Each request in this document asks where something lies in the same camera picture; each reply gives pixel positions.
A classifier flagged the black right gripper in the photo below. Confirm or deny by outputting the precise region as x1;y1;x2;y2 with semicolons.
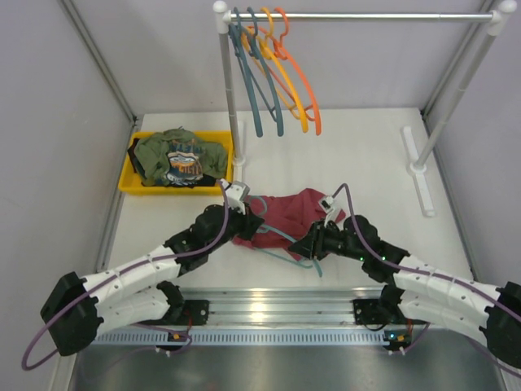
289;217;367;261

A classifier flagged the light teal hanger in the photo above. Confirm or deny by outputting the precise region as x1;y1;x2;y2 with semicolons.
243;195;326;279

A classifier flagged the red tank top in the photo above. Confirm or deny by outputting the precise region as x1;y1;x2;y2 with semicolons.
232;188;326;249

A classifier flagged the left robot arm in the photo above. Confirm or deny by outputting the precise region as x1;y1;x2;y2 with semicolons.
41;204;264;356

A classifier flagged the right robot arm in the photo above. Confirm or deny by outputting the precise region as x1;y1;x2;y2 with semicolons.
289;215;520;368

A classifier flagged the dark teal hanger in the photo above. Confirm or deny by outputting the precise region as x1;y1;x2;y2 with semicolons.
229;7;264;138
239;7;284;137

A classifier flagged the orange hanger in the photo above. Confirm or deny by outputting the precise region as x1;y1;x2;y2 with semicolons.
253;7;322;136

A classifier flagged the yellow hanger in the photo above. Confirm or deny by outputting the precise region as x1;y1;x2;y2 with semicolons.
234;7;322;136

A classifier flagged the green graphic t-shirt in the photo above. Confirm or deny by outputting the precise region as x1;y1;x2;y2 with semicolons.
134;126;228;187

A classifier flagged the yellow plastic bin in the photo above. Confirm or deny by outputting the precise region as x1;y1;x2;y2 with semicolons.
118;128;234;196

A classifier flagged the white clothes rack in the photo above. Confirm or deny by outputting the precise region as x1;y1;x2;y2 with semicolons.
212;1;518;217

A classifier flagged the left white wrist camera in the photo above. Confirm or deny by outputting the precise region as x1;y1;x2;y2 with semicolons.
225;181;250;215

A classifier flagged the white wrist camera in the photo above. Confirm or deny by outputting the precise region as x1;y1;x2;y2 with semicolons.
225;181;250;215
318;195;340;226

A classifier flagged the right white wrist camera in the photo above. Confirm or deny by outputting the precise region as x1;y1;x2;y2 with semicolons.
318;195;340;226

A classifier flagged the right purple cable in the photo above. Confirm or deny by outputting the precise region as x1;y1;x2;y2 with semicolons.
331;182;521;378

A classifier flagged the purple cable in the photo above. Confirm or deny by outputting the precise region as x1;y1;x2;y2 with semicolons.
20;178;231;371
331;182;521;378

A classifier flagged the aluminium rail frame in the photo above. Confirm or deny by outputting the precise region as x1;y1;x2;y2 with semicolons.
121;284;412;332

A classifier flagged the perforated cable duct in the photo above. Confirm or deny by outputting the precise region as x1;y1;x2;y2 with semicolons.
94;327;412;346

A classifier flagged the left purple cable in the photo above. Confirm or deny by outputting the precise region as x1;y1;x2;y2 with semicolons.
20;178;231;371

